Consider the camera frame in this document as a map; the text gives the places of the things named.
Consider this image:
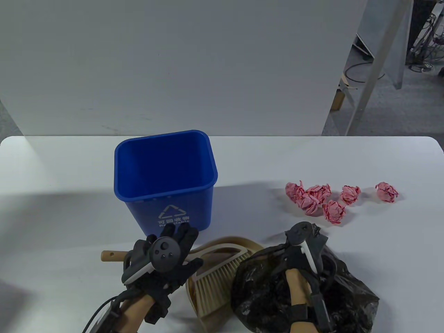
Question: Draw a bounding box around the person's left hand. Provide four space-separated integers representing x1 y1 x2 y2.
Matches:
121 222 204 325

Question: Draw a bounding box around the person's right hand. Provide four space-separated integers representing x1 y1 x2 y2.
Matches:
283 244 311 275

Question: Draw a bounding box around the black plastic trash bag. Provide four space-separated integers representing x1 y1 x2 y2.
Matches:
231 224 380 333

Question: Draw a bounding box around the beige brush with wooden handle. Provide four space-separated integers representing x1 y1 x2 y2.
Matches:
101 245 252 314

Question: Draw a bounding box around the group of pink paper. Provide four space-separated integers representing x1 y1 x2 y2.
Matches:
285 180 399 226

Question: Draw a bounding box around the beige plastic dustpan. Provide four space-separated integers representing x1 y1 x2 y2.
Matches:
186 237 267 333

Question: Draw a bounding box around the blue recycling bin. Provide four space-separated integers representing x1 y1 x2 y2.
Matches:
114 130 218 233

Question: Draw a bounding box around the black left forearm module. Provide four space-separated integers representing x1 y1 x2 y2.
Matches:
100 301 122 333

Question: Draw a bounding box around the person's left forearm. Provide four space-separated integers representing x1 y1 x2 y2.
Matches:
120 295 156 333

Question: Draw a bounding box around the black right forearm module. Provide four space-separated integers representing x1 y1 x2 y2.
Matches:
310 274 331 333

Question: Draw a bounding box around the person's right forearm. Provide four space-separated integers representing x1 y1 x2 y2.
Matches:
285 269 314 333

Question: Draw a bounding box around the black right hand controller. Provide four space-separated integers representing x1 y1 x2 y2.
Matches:
284 222 329 278

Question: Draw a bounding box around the black hand controller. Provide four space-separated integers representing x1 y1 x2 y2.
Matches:
122 236 181 285
284 222 329 278

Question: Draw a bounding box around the black left hand controller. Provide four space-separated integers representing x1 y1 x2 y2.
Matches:
122 236 181 285

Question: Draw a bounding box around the white table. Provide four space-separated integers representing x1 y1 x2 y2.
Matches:
0 136 444 333

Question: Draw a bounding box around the white partition panel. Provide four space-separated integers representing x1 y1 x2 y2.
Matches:
0 0 368 136

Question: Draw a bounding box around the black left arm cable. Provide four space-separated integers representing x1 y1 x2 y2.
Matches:
82 293 136 333

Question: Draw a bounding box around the grey metal post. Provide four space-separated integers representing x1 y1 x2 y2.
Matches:
344 0 411 136

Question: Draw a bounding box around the bundle of black cables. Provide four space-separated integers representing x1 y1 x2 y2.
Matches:
406 10 444 77

